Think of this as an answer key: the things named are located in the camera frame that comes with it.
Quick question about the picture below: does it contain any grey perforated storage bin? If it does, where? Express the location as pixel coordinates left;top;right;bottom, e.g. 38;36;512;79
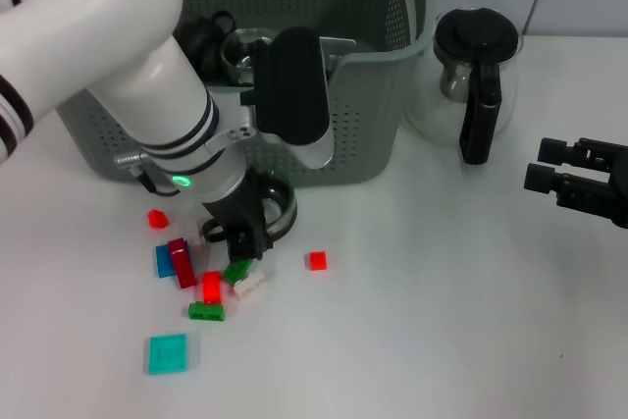
56;0;438;189

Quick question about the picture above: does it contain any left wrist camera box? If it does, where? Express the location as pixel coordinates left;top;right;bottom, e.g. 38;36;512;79
205;26;336;170

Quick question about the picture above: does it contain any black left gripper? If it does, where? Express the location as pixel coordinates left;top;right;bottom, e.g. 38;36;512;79
202;168;275;265

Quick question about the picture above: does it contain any bright red sloped brick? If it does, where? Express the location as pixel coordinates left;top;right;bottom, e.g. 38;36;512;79
201;270;223;305

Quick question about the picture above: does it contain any dark red toy brick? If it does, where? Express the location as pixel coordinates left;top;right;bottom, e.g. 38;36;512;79
167;237;198;290

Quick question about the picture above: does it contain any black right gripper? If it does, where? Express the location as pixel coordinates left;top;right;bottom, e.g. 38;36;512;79
522;136;628;231

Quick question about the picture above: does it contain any glass carafe black lid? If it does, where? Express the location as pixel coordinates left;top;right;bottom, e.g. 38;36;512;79
404;6;525;166

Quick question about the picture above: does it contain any glass teacup black sleeve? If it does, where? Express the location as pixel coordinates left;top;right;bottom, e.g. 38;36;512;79
220;28;276;84
200;171;299;243

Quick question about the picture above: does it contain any black clay teapot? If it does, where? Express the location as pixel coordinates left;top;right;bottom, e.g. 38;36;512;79
179;10;236;80

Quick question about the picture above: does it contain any teal square toy plate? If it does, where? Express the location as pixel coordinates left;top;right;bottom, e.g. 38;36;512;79
146;333;202;376

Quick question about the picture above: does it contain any green toy brick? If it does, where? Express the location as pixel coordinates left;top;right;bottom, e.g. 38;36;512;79
188;300;228;323
223;259;255;286

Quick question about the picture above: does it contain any blue toy brick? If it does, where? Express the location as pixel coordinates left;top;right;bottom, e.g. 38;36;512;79
155;244;176;279

